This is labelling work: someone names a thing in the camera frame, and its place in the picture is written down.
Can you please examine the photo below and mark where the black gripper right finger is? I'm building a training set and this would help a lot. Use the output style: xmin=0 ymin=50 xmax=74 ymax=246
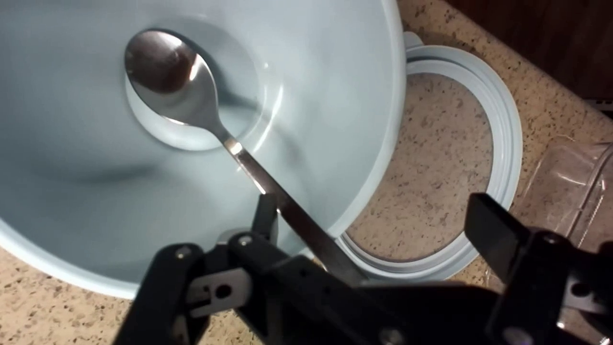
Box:
xmin=463 ymin=192 xmax=613 ymax=345

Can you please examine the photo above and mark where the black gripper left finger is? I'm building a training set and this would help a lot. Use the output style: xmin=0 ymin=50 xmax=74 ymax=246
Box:
xmin=112 ymin=192 xmax=360 ymax=345

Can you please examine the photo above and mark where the metal spoon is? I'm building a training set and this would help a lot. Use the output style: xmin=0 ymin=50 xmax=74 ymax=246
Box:
xmin=122 ymin=27 xmax=369 ymax=286

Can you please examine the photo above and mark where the light blue bowl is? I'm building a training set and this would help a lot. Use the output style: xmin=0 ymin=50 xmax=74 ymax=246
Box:
xmin=0 ymin=0 xmax=408 ymax=301

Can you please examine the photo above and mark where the clear plastic container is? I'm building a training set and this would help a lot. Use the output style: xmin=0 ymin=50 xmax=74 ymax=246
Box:
xmin=513 ymin=136 xmax=613 ymax=257

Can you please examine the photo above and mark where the round clear lid blue rim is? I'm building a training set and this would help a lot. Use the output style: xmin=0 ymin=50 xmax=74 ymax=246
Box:
xmin=337 ymin=31 xmax=524 ymax=284

